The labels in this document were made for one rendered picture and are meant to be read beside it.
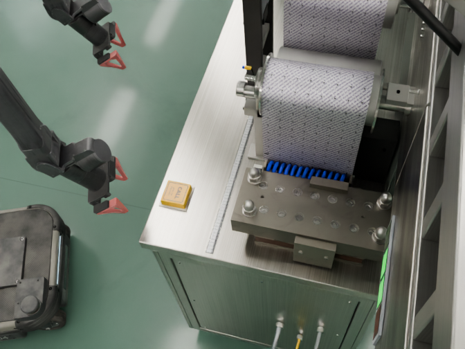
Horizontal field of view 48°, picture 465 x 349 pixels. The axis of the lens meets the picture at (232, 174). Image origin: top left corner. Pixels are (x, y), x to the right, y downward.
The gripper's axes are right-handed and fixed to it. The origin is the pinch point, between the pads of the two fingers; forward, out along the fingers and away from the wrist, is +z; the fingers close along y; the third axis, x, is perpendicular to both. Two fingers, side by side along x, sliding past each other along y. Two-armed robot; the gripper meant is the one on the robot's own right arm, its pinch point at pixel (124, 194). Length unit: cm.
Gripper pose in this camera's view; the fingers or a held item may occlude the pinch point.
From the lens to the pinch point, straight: 135.7
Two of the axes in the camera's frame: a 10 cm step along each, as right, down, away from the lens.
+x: -8.3, 3.8, 4.1
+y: -1.2, -8.3, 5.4
